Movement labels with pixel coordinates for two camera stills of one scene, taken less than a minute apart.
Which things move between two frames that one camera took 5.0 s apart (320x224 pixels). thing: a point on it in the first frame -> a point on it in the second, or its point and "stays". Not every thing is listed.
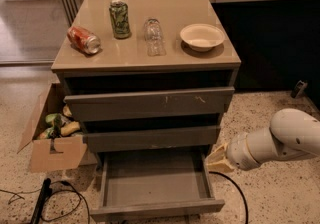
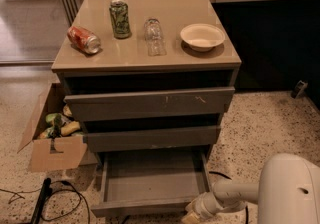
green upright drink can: x=120 y=18 stays
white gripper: x=237 y=152 -> x=202 y=206
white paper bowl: x=202 y=37 stays
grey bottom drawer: x=154 y=182 stays
